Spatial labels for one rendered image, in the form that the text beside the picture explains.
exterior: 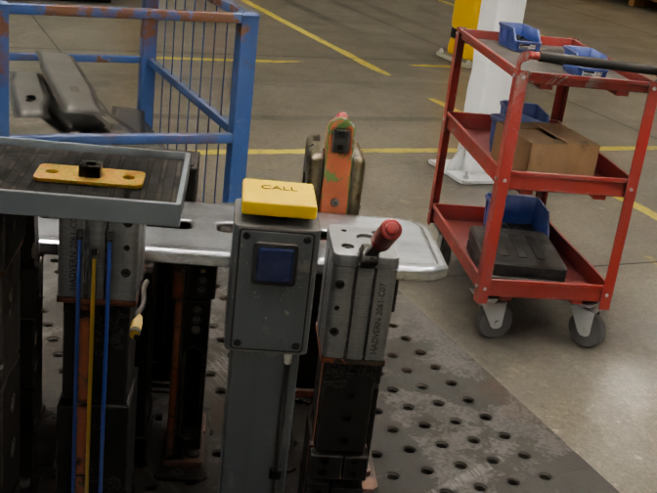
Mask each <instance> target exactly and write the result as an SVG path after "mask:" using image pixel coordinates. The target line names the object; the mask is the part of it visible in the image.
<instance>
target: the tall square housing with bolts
mask: <svg viewBox="0 0 657 493"><path fill-rule="evenodd" d="M146 227H147V225H143V224H131V223H118V222H106V221H93V220H80V219H67V218H59V259H58V294H57V302H63V303H64V326H63V380H62V393H61V396H60V399H59V402H58V405H57V446H56V493H136V486H135V485H133V470H134V451H135V430H136V411H137V390H138V370H139V368H138V367H135V348H136V340H135V339H132V338H130V337H129V331H130V327H131V323H132V320H133V319H134V313H135V311H136V310H137V306H138V298H139V294H140V290H141V285H142V283H143V279H144V274H145V270H146V265H145V247H146Z"/></svg>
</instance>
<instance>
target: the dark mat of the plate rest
mask: <svg viewBox="0 0 657 493"><path fill-rule="evenodd" d="M83 159H86V160H97V161H102V162H103V168H110V169H123V170H135V171H143V172H145V173H146V177H145V181H144V184H143V187H142V188H141V189H124V188H113V187H101V186H88V185H76V184H64V183H52V182H39V181H35V180H33V174H34V173H35V171H36V170H37V168H38V167H39V165H40V164H43V163H51V164H63V165H75V166H78V165H79V163H80V162H81V161H82V160H83ZM184 162H185V161H184V160H178V159H167V158H155V157H133V156H122V155H110V154H98V153H86V152H75V151H64V150H52V149H40V148H30V147H18V146H6V145H0V189H9V190H21V191H33V192H45V193H57V194H70V195H81V196H94V197H106V198H119V199H130V200H143V201H155V202H176V201H177V196H178V191H179V186H180V181H181V177H182V172H183V167H184Z"/></svg>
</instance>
